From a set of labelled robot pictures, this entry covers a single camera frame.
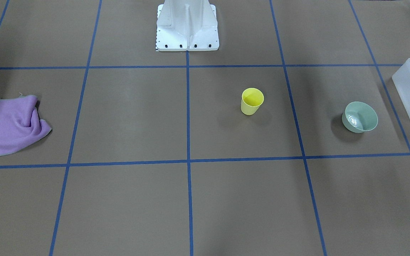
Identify yellow plastic cup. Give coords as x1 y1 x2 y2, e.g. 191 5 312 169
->
241 87 264 116

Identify green bowl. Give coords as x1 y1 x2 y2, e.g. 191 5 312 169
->
341 101 379 133

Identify purple cloth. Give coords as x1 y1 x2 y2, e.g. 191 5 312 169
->
0 95 52 156

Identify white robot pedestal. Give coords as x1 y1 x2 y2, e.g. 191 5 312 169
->
155 0 220 52

